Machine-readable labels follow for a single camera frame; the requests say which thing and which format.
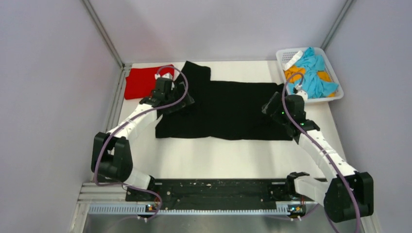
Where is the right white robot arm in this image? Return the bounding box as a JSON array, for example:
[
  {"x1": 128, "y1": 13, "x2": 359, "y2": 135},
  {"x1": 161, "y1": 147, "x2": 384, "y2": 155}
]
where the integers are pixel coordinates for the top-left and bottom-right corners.
[{"x1": 262, "y1": 92, "x2": 374, "y2": 223}]

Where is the white cloth strip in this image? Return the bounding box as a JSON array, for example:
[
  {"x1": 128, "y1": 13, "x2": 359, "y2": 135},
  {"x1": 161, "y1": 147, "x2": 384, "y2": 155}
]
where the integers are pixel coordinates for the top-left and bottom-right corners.
[{"x1": 282, "y1": 50, "x2": 304, "y2": 71}]

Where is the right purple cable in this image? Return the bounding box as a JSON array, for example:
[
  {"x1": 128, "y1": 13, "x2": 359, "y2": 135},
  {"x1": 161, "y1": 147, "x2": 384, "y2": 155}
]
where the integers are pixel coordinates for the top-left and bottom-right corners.
[{"x1": 267, "y1": 72, "x2": 363, "y2": 233}]

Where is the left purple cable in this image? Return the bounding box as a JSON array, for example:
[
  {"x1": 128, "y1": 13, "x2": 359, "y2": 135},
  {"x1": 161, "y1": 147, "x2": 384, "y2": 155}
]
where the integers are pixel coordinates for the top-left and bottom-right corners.
[{"x1": 93, "y1": 65, "x2": 189, "y2": 221}]

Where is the purple cable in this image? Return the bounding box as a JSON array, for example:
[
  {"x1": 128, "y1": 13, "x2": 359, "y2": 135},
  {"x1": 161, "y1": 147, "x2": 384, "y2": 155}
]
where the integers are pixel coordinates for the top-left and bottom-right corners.
[
  {"x1": 93, "y1": 65, "x2": 189, "y2": 221},
  {"x1": 267, "y1": 72, "x2": 363, "y2": 233}
]

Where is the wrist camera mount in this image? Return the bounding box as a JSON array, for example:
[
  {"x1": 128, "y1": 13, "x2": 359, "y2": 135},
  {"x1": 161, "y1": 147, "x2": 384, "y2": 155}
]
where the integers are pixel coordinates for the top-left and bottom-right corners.
[
  {"x1": 293, "y1": 85, "x2": 309, "y2": 101},
  {"x1": 154, "y1": 72, "x2": 174, "y2": 81}
]

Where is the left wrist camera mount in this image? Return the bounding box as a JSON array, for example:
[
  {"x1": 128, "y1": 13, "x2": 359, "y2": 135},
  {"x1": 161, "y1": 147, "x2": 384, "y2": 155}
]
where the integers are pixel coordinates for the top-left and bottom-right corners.
[{"x1": 154, "y1": 72, "x2": 174, "y2": 81}]

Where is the black t shirt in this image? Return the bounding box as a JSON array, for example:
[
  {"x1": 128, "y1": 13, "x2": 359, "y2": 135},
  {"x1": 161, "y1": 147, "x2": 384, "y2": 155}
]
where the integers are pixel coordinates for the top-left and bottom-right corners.
[{"x1": 155, "y1": 61, "x2": 291, "y2": 141}]

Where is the white plastic laundry basket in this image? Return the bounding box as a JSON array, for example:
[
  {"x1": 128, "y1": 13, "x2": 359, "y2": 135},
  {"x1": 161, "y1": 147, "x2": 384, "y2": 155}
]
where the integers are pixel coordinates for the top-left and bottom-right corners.
[{"x1": 275, "y1": 47, "x2": 344, "y2": 103}]

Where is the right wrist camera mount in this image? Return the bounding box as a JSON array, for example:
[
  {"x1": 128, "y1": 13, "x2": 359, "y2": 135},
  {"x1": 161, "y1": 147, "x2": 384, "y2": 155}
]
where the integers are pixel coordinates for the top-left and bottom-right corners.
[{"x1": 293, "y1": 85, "x2": 309, "y2": 101}]

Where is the aluminium frame rail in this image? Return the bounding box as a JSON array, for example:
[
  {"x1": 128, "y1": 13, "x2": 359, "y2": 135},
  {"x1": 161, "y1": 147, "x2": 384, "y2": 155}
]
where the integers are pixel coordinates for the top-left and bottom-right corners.
[{"x1": 81, "y1": 0, "x2": 126, "y2": 132}]

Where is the orange t shirt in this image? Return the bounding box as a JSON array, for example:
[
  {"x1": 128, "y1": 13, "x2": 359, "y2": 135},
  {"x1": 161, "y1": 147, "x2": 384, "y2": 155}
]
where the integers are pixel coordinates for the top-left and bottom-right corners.
[{"x1": 284, "y1": 66, "x2": 339, "y2": 99}]

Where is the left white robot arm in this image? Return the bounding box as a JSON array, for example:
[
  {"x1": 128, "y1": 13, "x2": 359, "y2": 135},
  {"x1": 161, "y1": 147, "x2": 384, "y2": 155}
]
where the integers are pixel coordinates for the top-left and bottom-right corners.
[{"x1": 91, "y1": 78, "x2": 194, "y2": 201}]

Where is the folded red t shirt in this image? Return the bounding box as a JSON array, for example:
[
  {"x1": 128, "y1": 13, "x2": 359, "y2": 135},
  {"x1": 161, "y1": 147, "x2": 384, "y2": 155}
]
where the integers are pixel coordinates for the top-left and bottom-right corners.
[{"x1": 124, "y1": 67, "x2": 161, "y2": 100}]

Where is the light blue t shirt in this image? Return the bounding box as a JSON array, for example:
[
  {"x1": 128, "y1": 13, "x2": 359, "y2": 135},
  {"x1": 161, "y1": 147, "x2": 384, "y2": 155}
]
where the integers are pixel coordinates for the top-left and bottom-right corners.
[{"x1": 284, "y1": 47, "x2": 339, "y2": 99}]

